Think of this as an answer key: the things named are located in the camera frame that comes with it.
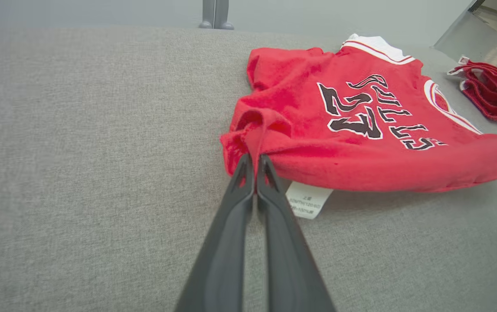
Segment red jersey with black lettering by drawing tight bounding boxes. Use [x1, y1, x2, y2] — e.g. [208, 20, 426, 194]
[220, 34, 497, 220]

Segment grey partition post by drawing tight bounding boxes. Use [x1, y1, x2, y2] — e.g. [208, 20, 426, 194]
[214, 0, 235, 30]
[199, 0, 216, 29]

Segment red shorts with white trim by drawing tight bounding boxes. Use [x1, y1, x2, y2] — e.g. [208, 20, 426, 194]
[447, 55, 497, 130]

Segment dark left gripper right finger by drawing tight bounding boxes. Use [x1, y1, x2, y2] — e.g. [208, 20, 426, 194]
[256, 154, 336, 312]

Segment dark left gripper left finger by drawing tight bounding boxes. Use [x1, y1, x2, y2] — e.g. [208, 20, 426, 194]
[175, 154, 255, 312]

